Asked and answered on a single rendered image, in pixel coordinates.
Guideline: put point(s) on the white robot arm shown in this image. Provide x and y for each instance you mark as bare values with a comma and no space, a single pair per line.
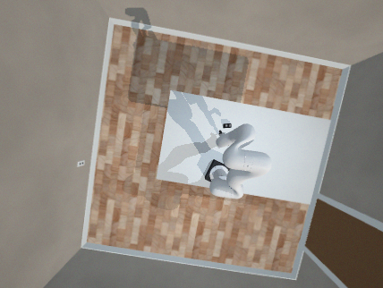
228,184

